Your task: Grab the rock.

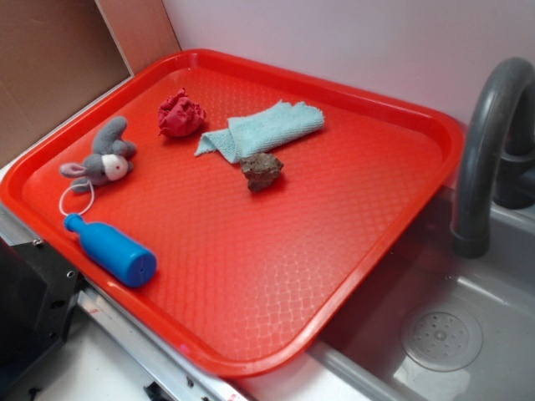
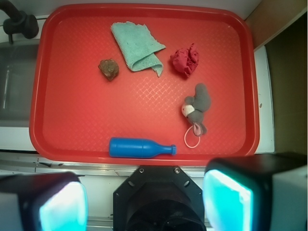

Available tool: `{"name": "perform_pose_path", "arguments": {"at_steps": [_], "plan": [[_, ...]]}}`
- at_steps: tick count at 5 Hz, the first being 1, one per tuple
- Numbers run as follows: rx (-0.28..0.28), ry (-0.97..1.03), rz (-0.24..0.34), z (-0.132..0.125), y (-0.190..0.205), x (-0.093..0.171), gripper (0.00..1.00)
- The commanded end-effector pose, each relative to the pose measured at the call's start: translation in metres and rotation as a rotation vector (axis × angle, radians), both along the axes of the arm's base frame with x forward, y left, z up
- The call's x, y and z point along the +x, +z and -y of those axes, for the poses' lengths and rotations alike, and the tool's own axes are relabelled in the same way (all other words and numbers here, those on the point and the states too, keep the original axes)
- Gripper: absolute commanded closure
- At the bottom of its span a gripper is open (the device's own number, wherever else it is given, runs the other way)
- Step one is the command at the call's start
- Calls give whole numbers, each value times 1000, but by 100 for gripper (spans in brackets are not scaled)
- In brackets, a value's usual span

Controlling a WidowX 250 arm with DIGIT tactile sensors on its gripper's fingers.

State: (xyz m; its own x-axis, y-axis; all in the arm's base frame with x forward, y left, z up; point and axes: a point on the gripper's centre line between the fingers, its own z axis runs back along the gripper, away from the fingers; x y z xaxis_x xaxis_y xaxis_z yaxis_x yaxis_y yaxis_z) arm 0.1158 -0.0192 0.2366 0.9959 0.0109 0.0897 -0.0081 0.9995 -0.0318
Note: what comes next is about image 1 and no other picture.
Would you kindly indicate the grey plush donkey toy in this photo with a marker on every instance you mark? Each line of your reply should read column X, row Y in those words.
column 108, row 162

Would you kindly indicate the brown grey rock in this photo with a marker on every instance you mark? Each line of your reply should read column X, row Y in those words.
column 261, row 170

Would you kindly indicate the grey plastic sink basin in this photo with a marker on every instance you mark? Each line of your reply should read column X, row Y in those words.
column 361, row 343

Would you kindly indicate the red plastic tray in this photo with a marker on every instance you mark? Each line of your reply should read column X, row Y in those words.
column 244, row 282

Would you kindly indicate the brown cardboard panel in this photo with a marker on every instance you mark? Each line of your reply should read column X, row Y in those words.
column 57, row 57

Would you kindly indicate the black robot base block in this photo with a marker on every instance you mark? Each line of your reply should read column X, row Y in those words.
column 39, row 289

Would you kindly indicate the blue plastic toy bottle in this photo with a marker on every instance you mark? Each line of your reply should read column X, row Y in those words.
column 127, row 260

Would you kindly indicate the crumpled red paper ball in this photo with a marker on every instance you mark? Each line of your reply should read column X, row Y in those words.
column 179, row 116

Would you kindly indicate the round sink drain strainer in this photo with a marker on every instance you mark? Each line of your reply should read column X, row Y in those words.
column 441, row 337

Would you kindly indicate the light blue folded cloth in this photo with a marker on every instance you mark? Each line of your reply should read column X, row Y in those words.
column 263, row 131

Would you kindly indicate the grey curved sink faucet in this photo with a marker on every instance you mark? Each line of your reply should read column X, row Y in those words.
column 497, row 165

